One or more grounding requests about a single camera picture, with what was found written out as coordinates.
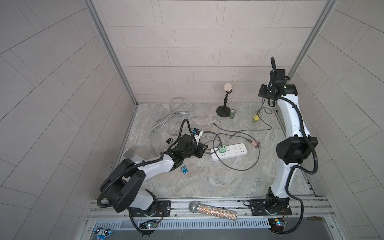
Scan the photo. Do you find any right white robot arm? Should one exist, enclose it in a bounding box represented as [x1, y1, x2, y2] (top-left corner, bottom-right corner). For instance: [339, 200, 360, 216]
[258, 57, 319, 235]

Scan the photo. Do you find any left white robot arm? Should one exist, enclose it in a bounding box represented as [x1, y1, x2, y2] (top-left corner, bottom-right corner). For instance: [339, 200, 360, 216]
[97, 119, 208, 216]

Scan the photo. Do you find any dark grey charging cable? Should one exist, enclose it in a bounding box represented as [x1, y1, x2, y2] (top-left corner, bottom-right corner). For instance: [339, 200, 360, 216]
[197, 95, 274, 172]

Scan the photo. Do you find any light grey power cord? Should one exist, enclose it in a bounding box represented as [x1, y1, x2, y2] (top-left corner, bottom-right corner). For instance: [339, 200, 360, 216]
[148, 96, 223, 154]

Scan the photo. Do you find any green charger plug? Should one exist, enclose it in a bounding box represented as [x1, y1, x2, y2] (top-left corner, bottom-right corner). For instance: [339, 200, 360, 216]
[218, 145, 227, 154]

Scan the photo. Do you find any right circuit board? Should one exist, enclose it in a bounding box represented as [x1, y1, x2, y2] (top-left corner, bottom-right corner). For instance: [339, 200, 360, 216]
[268, 218, 287, 233]

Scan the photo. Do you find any yellow charger plug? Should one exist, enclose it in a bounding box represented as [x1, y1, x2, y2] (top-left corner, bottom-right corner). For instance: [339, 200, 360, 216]
[253, 114, 260, 123]

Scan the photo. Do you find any aluminium rail frame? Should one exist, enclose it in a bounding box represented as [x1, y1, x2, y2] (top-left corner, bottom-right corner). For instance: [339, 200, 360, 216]
[85, 196, 335, 231]

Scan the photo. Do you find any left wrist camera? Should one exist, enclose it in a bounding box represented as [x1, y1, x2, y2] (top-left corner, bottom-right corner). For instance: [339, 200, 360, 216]
[193, 128, 203, 144]

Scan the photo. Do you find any blue toy figure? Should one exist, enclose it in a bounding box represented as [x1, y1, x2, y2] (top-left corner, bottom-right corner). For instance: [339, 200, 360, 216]
[94, 228, 113, 240]

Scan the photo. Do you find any circuit board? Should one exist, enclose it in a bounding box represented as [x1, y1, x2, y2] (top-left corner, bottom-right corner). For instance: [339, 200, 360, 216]
[268, 218, 287, 233]
[140, 221, 159, 230]

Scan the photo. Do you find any left circuit board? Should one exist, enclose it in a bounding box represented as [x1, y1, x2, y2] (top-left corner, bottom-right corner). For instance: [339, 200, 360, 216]
[140, 221, 159, 230]

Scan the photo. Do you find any blue mp3 player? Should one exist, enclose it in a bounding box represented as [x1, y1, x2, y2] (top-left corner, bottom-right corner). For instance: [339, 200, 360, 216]
[181, 166, 188, 174]

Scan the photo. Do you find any glitter handheld microphone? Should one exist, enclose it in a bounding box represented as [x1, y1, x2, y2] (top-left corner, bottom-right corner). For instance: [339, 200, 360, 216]
[189, 201, 238, 221]

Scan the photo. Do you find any beige microphone on stand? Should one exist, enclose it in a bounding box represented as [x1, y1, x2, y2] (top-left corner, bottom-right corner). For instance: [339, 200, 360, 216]
[216, 83, 233, 118]

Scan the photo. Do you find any small black square device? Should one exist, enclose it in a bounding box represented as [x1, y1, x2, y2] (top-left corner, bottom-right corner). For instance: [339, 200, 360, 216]
[166, 138, 174, 144]

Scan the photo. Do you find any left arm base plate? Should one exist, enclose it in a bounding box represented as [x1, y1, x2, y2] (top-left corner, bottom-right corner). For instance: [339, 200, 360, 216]
[129, 201, 172, 218]

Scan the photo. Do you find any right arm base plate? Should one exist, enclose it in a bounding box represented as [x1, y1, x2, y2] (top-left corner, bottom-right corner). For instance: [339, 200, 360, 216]
[243, 198, 292, 217]

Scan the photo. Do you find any green camouflage tape roll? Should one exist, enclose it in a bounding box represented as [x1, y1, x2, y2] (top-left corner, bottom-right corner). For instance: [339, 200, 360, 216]
[229, 109, 236, 119]

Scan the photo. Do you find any grey plastic holder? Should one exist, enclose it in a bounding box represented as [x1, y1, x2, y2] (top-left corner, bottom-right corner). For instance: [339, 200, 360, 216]
[123, 147, 145, 163]

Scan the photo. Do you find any white power strip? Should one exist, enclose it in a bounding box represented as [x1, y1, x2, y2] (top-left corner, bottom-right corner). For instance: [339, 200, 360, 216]
[210, 143, 248, 162]

